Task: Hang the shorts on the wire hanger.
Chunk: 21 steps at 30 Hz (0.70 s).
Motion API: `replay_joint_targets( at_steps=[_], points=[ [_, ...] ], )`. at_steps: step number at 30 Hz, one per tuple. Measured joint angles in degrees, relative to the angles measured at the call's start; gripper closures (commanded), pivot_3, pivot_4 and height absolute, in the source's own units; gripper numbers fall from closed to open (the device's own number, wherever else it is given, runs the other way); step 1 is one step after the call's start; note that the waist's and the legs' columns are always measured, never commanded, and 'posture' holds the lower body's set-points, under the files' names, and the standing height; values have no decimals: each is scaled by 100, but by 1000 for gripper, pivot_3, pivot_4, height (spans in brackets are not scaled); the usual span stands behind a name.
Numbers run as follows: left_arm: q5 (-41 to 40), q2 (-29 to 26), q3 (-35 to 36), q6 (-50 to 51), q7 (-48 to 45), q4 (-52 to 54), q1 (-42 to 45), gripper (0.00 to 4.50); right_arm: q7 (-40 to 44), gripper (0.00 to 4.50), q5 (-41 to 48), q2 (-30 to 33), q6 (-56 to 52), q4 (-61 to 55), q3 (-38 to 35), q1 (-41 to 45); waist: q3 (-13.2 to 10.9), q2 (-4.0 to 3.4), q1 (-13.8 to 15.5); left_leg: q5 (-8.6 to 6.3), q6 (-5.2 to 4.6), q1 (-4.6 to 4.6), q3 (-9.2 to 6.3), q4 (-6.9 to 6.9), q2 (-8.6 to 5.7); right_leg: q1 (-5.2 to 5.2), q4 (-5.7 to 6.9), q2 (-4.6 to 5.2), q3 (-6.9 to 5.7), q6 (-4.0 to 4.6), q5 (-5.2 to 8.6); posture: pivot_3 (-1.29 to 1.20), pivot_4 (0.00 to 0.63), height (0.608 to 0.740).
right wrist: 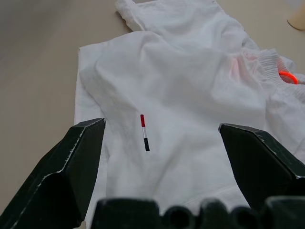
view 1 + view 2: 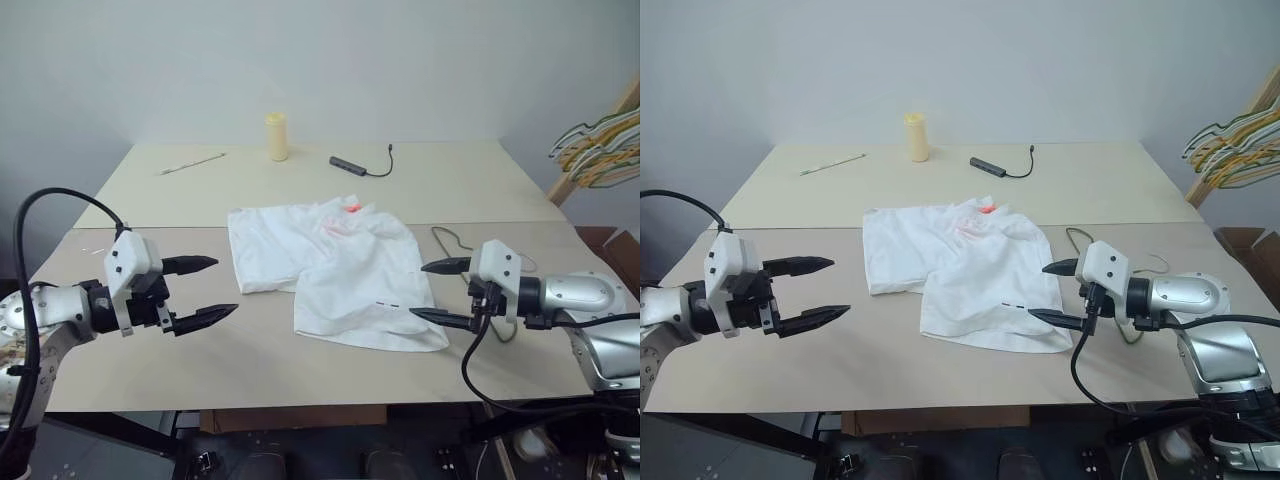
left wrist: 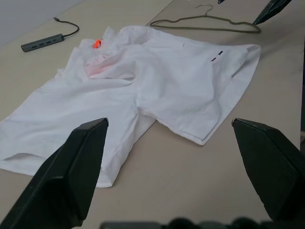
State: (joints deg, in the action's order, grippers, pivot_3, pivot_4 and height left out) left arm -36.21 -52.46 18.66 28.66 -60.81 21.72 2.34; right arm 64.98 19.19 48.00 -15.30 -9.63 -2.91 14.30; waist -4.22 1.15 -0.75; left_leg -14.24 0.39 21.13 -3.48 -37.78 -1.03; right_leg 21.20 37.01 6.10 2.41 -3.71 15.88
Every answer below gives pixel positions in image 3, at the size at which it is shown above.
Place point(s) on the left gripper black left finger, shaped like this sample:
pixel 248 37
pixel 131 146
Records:
pixel 59 181

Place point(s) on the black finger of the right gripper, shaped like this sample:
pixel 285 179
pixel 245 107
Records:
pixel 271 10
pixel 220 1

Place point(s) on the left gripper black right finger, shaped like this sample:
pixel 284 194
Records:
pixel 274 171

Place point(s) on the white shorts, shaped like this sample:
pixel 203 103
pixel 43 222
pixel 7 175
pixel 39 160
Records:
pixel 166 83

